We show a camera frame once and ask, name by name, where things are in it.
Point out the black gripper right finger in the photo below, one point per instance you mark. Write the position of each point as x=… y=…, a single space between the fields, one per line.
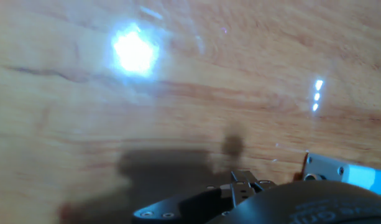
x=250 y=185

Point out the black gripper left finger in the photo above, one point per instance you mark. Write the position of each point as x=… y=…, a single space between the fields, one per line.
x=190 y=202

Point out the white button box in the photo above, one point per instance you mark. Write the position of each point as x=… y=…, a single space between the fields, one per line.
x=358 y=175

